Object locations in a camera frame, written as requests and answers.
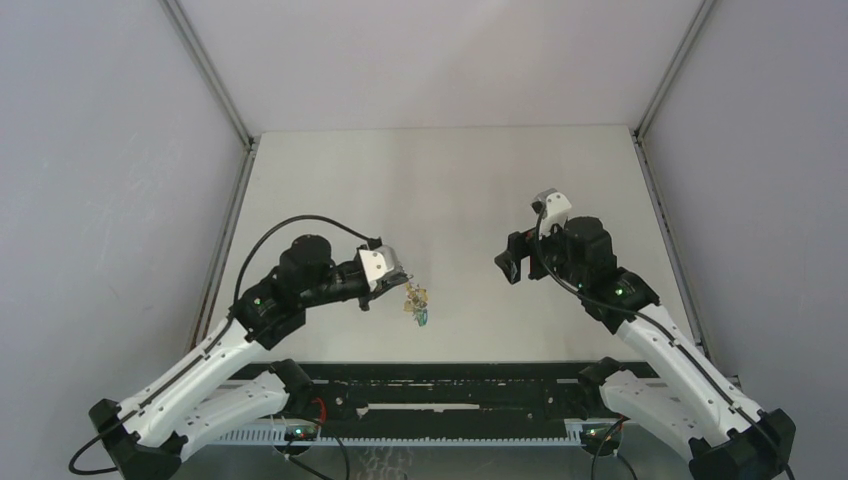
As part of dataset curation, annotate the left black camera cable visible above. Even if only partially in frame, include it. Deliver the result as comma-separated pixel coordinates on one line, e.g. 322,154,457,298
67,214,384,477

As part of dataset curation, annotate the white slotted cable duct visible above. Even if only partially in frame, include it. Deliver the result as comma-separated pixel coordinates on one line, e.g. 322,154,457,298
212,421,585,447

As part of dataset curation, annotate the right aluminium frame post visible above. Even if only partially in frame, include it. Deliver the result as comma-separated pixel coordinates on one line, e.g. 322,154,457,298
631,1,721,359

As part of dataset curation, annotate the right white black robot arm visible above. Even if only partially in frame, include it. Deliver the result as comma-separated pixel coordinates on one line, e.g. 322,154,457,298
494,216,796,479

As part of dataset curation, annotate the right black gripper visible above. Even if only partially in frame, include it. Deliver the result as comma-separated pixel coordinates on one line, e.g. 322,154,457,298
496,214,587,289

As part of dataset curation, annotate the black camera cable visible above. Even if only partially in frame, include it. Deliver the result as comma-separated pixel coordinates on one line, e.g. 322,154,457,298
533,201,796,480
67,214,384,477

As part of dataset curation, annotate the right black camera cable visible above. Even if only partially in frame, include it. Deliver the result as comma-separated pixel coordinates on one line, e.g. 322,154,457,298
533,201,796,480

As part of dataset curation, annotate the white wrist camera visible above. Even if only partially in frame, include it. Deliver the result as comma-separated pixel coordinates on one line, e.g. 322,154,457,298
357,245,408,293
531,188,572,237

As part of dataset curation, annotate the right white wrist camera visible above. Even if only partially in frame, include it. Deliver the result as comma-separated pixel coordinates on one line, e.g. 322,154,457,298
531,188,572,237

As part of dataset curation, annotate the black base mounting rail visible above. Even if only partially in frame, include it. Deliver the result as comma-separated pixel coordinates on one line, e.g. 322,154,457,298
218,360,664,442

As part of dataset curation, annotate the aluminium frame post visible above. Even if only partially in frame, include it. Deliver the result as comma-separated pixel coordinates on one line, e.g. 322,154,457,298
160,1,254,351
631,1,721,359

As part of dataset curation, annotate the keyring with coloured keys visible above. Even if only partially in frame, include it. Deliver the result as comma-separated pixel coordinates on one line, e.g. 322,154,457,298
404,282,429,327

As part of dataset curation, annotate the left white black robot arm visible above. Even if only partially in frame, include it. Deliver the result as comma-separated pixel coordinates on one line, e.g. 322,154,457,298
89,235,410,479

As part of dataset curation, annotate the left aluminium frame post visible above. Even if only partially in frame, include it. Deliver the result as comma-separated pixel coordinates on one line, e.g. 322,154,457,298
160,1,254,351

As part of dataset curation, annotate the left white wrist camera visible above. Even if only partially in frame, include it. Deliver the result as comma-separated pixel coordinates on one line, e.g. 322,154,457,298
357,245,408,293

